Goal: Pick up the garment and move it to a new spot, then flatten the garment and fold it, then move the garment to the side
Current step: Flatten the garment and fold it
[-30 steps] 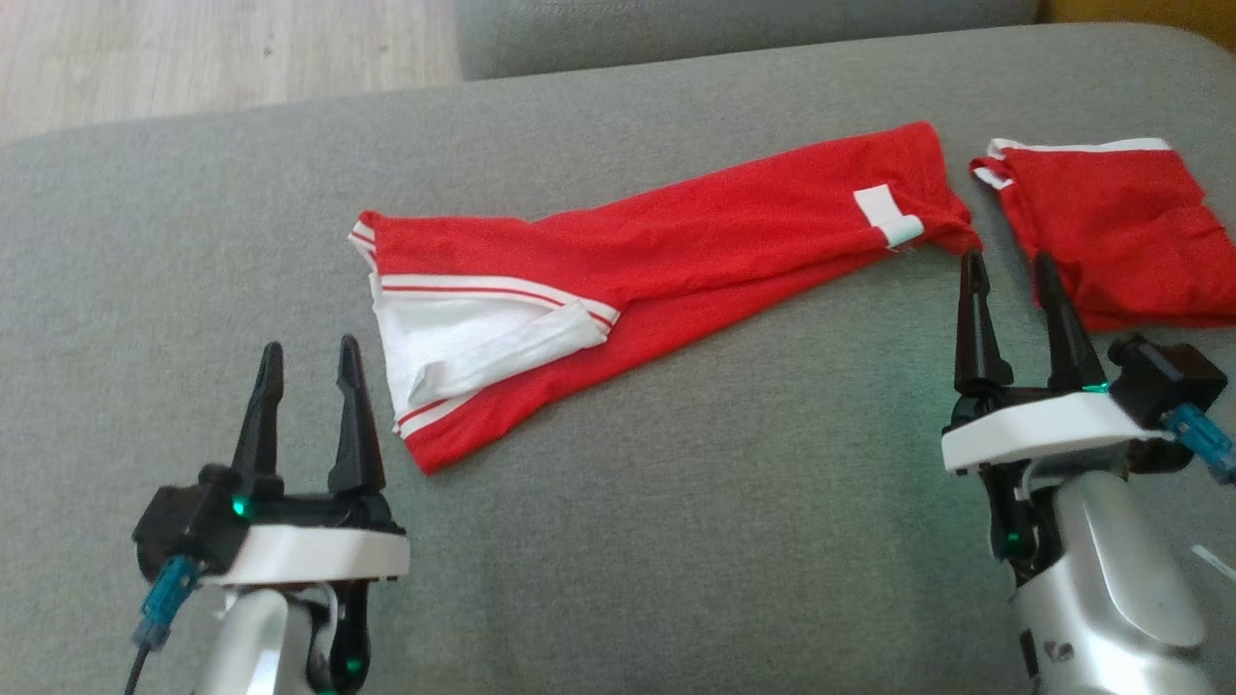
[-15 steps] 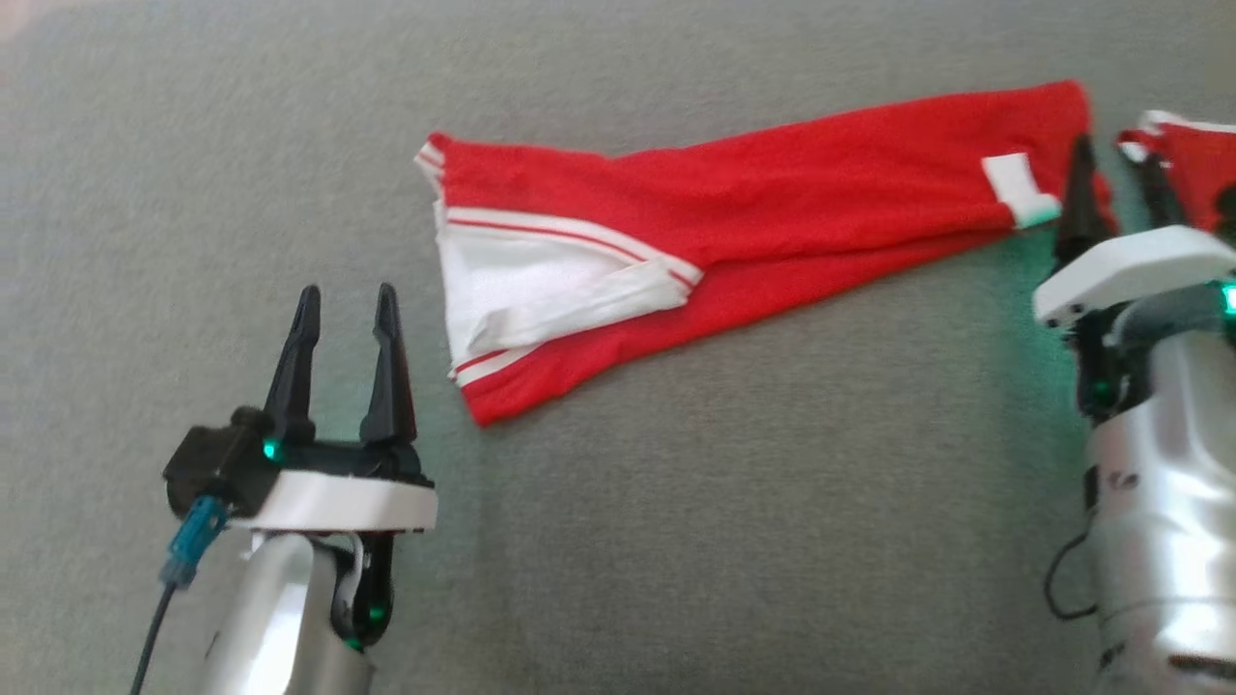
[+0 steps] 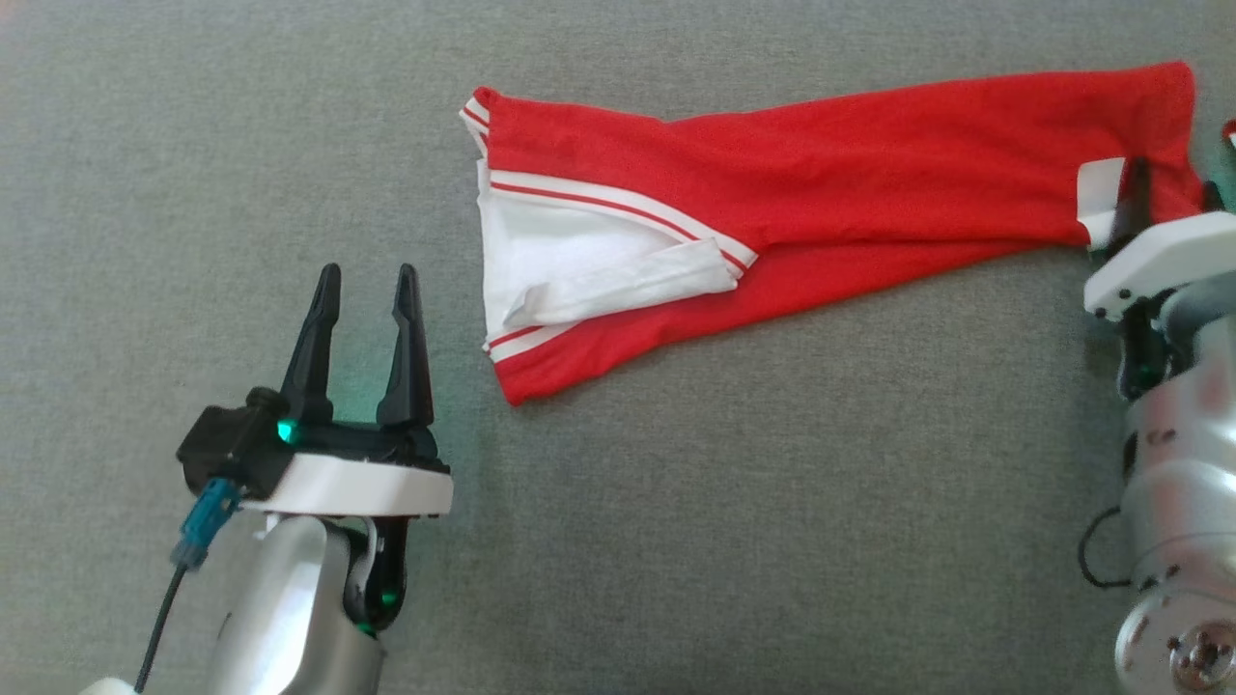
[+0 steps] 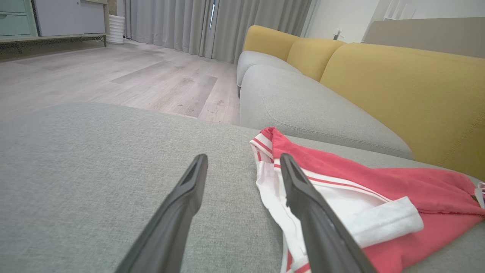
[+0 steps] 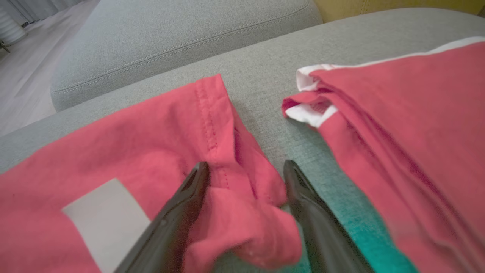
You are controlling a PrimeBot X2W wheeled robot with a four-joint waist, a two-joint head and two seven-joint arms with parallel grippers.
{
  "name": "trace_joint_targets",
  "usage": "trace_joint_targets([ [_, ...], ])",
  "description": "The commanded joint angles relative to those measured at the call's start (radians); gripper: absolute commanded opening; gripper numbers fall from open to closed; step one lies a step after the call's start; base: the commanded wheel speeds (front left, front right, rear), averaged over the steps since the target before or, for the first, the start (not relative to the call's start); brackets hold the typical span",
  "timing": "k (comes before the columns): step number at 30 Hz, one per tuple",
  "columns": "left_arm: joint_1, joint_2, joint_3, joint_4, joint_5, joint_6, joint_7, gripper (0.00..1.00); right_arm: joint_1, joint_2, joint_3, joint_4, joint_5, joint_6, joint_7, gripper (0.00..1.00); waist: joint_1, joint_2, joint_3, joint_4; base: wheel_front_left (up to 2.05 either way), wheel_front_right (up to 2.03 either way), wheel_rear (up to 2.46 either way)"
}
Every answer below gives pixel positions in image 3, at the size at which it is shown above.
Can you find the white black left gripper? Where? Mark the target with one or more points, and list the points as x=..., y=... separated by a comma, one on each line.
x=357, y=487

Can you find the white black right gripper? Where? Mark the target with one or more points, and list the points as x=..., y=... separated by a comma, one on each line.
x=1168, y=256

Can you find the red white basketball jersey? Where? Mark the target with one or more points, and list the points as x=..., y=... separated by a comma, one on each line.
x=821, y=174

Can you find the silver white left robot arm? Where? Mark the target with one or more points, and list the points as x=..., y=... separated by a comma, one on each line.
x=285, y=608

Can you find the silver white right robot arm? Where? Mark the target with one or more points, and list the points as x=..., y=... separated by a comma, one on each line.
x=1188, y=483

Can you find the grey fabric sofa seat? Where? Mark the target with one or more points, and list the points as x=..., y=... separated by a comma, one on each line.
x=724, y=531

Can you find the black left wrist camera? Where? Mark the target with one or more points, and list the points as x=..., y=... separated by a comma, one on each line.
x=227, y=449

